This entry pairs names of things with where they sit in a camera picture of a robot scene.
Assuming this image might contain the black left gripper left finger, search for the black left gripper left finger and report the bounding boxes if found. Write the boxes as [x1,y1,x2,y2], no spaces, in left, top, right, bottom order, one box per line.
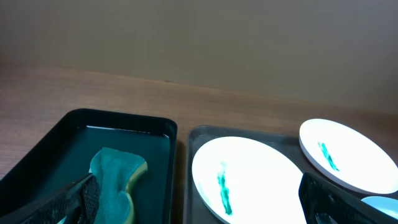
[1,173,100,224]

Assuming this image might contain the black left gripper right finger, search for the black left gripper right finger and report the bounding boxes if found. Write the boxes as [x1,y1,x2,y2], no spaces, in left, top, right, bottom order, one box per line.
[298,172,397,224]

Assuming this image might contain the green yellow sponge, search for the green yellow sponge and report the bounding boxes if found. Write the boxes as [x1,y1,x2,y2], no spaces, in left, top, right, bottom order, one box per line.
[86,147,148,224]

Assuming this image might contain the white plate stained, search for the white plate stained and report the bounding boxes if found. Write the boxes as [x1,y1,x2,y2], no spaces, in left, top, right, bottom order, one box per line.
[192,136,306,223]
[299,119,397,194]

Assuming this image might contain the black water tray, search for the black water tray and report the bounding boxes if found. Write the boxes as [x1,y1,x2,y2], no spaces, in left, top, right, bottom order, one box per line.
[1,109,178,223]

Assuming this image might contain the dark grey serving tray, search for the dark grey serving tray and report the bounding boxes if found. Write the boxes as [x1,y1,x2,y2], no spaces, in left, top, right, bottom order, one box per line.
[183,126,397,223]

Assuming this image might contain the white plate top stained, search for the white plate top stained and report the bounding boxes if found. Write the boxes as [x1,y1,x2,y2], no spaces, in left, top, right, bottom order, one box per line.
[299,119,397,194]

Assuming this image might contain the light blue plate stained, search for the light blue plate stained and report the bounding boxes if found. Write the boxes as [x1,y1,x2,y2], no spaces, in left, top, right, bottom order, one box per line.
[361,196,398,219]

